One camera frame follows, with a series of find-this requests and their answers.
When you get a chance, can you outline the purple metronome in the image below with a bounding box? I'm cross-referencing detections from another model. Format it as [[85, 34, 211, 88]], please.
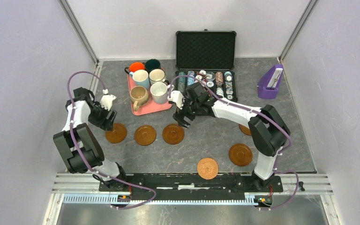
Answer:
[[257, 64, 284, 100]]

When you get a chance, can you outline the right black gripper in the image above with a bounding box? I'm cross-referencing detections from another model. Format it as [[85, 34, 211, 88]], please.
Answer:
[[173, 93, 201, 128]]

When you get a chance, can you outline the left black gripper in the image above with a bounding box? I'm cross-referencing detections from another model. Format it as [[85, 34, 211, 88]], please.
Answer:
[[88, 101, 118, 132]]

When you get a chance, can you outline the wooden coaster four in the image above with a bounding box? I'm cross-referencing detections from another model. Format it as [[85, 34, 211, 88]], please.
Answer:
[[228, 143, 253, 166]]

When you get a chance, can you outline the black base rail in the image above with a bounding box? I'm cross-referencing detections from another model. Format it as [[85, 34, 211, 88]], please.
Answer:
[[93, 173, 284, 201]]

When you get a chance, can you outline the wooden coaster three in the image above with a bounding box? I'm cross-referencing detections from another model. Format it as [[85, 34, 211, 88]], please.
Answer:
[[162, 124, 185, 145]]

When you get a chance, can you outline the black poker chip case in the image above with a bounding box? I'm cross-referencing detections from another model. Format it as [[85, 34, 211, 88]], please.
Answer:
[[175, 30, 238, 102]]

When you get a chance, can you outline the pink serving tray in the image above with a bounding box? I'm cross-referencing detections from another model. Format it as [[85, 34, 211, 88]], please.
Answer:
[[130, 89, 173, 116]]

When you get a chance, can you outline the wooden coaster two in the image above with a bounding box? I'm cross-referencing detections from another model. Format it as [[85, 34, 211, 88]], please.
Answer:
[[134, 125, 157, 146]]

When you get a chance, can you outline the white mug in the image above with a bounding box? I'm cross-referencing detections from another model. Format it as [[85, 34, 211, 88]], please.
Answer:
[[150, 82, 168, 105]]

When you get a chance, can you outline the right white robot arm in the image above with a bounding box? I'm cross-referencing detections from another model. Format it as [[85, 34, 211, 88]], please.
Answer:
[[167, 83, 292, 191]]

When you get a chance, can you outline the wooden coaster one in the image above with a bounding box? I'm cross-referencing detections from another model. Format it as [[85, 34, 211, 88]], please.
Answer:
[[105, 123, 128, 144]]

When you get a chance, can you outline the dark green mug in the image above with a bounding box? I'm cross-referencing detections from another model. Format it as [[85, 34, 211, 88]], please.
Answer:
[[144, 59, 161, 72]]

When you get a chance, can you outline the cream mug dark handle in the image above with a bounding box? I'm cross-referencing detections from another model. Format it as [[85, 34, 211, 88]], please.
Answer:
[[149, 69, 170, 85]]

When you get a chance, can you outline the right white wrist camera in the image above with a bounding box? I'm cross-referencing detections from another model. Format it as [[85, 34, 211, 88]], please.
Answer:
[[167, 90, 184, 109]]

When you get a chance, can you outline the light blue mug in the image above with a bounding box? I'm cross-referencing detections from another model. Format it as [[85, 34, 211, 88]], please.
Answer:
[[129, 69, 150, 90]]

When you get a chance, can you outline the wooden coaster five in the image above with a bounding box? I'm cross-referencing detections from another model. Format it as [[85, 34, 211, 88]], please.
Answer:
[[239, 124, 251, 136]]

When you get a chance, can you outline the beige ceramic mug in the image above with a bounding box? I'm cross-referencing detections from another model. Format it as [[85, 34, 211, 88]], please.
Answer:
[[130, 86, 150, 111]]

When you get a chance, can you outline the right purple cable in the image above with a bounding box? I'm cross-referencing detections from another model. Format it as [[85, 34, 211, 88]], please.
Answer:
[[167, 75, 300, 212]]

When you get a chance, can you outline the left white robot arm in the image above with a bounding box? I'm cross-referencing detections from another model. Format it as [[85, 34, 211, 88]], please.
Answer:
[[53, 87, 128, 191]]

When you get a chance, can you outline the orange mug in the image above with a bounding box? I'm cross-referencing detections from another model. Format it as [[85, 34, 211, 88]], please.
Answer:
[[124, 62, 145, 75]]

